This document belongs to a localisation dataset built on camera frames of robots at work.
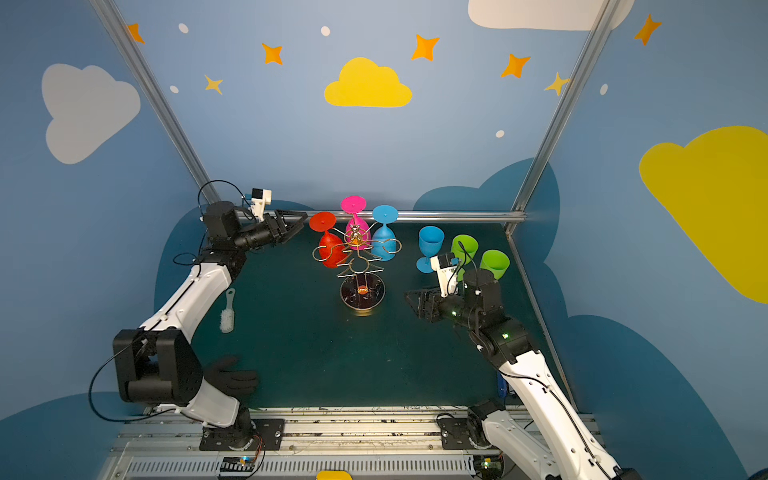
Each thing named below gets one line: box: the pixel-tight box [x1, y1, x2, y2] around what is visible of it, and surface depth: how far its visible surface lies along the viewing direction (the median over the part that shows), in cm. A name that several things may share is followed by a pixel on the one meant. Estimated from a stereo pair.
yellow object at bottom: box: [316, 470, 353, 480], surface depth 70 cm
